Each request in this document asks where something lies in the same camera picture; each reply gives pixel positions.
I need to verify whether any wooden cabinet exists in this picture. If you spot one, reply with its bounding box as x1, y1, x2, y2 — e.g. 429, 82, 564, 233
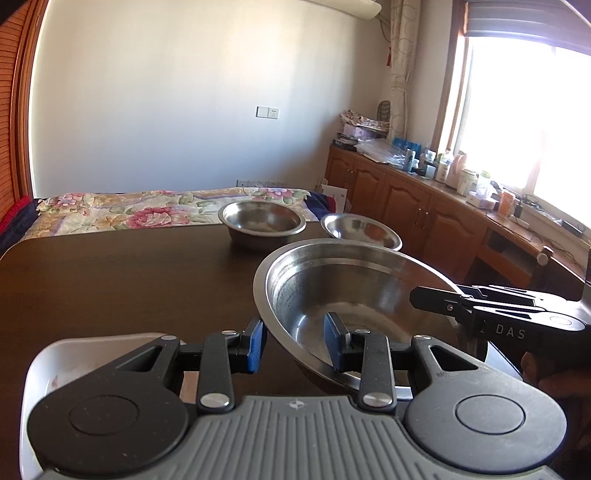
325, 143, 591, 296

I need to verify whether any clear plastic bag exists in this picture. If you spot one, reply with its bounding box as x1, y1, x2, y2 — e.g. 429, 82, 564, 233
355, 138, 409, 166

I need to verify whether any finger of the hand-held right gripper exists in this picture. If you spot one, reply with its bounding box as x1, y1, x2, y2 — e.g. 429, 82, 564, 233
457, 284, 551, 306
410, 286, 587, 332

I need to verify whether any floral bed sheet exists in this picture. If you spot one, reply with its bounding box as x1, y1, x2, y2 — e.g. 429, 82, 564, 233
18, 187, 352, 243

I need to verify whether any small stainless steel bowl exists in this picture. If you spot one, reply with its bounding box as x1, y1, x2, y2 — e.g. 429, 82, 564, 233
217, 200, 307, 251
320, 213, 402, 252

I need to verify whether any red and dark cloth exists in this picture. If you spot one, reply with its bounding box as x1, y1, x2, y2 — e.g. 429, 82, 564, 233
0, 196, 38, 252

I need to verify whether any white floral rectangular plate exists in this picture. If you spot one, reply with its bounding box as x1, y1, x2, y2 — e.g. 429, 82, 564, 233
21, 331, 204, 476

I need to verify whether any large stainless steel bowl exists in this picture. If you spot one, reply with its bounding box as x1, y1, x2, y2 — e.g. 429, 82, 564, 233
253, 238, 488, 400

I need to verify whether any window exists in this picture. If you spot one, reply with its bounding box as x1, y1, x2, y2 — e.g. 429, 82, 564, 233
436, 28, 591, 222

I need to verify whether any patterned beige curtain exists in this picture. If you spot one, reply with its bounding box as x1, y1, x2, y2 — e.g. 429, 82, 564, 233
385, 0, 423, 139

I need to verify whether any person's right hand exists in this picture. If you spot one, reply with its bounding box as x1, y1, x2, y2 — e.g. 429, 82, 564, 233
522, 351, 591, 403

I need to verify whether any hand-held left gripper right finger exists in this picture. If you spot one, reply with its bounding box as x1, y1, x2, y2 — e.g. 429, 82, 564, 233
323, 312, 483, 411

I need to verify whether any white air conditioner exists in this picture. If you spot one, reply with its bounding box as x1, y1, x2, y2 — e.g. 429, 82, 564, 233
295, 0, 384, 20

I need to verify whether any stack of folded cloths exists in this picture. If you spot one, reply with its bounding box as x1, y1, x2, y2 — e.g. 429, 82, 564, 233
339, 109, 391, 139

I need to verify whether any white paper bag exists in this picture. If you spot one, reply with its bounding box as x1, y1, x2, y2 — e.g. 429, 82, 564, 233
321, 182, 348, 215

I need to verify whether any grey roller blind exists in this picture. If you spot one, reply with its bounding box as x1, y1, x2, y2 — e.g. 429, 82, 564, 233
462, 0, 591, 49

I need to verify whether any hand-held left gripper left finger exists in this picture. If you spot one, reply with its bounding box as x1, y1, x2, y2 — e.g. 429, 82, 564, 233
115, 318, 269, 414

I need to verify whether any wooden slatted wardrobe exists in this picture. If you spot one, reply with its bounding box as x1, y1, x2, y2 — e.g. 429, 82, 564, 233
0, 0, 49, 222

